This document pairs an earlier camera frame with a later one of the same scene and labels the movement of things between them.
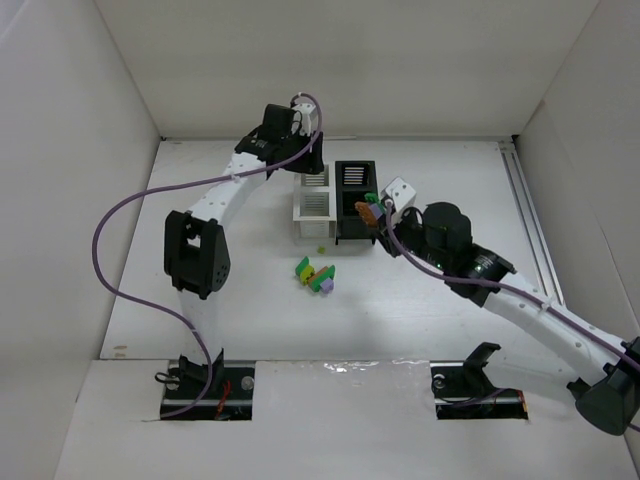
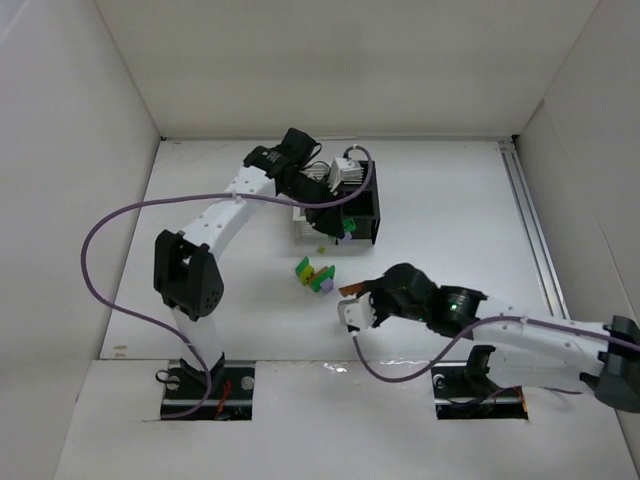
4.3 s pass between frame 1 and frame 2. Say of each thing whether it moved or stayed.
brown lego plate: moved
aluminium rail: stayed
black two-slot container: stayed
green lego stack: stayed
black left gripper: moved
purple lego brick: stayed
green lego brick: moved
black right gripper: moved
